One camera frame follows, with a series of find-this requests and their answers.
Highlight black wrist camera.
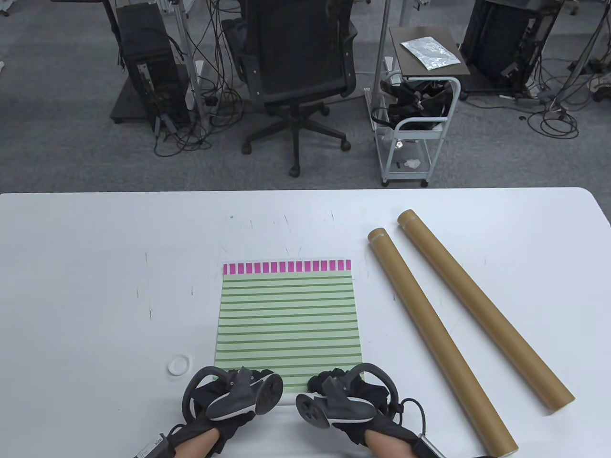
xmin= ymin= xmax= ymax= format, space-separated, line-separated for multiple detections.
xmin=135 ymin=431 xmax=176 ymax=458
xmin=411 ymin=433 xmax=452 ymax=458

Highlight silver plastic bag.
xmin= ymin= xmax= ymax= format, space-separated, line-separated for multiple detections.
xmin=400 ymin=36 xmax=462 ymax=72

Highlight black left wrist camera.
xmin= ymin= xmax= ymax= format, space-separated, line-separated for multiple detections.
xmin=135 ymin=431 xmax=176 ymax=458

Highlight grey controller on left glove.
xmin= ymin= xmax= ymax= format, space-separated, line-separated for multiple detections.
xmin=183 ymin=366 xmax=284 ymax=423

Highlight black floor cables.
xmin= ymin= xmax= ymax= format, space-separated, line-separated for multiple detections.
xmin=525 ymin=0 xmax=611 ymax=140

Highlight white plastic ring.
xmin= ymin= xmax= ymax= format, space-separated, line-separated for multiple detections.
xmin=167 ymin=353 xmax=192 ymax=376

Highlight black computer tower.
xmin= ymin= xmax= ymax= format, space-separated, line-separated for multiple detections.
xmin=110 ymin=3 xmax=191 ymax=133

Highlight person's left forearm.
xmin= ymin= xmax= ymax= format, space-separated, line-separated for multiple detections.
xmin=178 ymin=426 xmax=222 ymax=458

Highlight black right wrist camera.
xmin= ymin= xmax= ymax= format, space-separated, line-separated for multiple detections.
xmin=411 ymin=433 xmax=452 ymax=458

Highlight brown top side table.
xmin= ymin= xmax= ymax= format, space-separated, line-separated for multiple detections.
xmin=389 ymin=25 xmax=472 ymax=80

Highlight green striped paper sheet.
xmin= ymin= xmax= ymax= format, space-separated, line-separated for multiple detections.
xmin=212 ymin=260 xmax=365 ymax=407

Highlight brown cardboard tube white rim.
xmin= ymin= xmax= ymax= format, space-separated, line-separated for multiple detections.
xmin=367 ymin=228 xmax=519 ymax=456

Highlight black headset gear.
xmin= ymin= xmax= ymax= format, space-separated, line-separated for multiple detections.
xmin=379 ymin=79 xmax=454 ymax=131

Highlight white wheeled cart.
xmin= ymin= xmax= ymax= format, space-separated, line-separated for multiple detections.
xmin=374 ymin=75 xmax=463 ymax=188

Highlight person's left hand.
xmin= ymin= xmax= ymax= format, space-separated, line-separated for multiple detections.
xmin=185 ymin=367 xmax=283 ymax=447

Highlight person's right hand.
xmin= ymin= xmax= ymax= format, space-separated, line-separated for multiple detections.
xmin=307 ymin=367 xmax=416 ymax=448

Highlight person's right forearm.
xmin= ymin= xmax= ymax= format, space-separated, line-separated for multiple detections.
xmin=367 ymin=435 xmax=415 ymax=458

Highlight black glove cable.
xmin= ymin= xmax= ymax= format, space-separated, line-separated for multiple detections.
xmin=390 ymin=397 xmax=429 ymax=437

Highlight black office chair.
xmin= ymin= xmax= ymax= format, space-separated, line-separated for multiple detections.
xmin=221 ymin=0 xmax=359 ymax=178

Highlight grey controller on glove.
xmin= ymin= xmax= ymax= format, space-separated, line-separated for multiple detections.
xmin=295 ymin=363 xmax=401 ymax=428
xmin=183 ymin=366 xmax=284 ymax=423

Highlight grey controller on right glove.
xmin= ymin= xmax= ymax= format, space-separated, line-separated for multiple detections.
xmin=295 ymin=363 xmax=401 ymax=428

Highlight black equipment rack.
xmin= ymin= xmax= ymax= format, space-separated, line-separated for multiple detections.
xmin=459 ymin=0 xmax=563 ymax=95

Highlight tangle of black cables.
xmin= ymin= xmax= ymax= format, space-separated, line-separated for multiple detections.
xmin=152 ymin=0 xmax=250 ymax=158

